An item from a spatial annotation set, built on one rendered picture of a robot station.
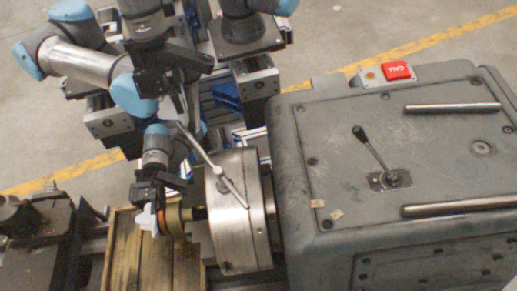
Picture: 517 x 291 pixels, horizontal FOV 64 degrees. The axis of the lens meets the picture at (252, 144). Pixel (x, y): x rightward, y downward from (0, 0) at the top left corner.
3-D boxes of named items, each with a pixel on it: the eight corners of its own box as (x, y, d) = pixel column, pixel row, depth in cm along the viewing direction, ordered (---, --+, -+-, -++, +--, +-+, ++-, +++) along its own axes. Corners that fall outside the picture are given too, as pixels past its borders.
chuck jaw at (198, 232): (228, 215, 102) (230, 259, 93) (231, 225, 105) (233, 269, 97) (184, 221, 102) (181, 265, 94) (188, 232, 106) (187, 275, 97)
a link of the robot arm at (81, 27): (113, 35, 130) (95, -3, 120) (82, 61, 123) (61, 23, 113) (87, 27, 135) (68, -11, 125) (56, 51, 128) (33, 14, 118)
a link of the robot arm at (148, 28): (164, 3, 80) (159, 15, 73) (171, 26, 82) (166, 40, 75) (126, 11, 80) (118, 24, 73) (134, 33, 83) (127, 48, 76)
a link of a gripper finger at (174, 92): (177, 107, 88) (165, 70, 84) (185, 105, 88) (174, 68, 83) (175, 118, 84) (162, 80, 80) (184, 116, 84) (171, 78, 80)
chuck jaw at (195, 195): (228, 195, 107) (219, 152, 104) (226, 202, 102) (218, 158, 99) (185, 201, 108) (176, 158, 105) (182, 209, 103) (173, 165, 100)
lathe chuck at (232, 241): (251, 176, 127) (238, 122, 100) (265, 282, 112) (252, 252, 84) (223, 181, 127) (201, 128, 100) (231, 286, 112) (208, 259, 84)
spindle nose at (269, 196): (274, 182, 120) (268, 148, 101) (285, 254, 109) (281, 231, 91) (264, 183, 120) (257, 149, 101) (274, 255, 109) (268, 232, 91)
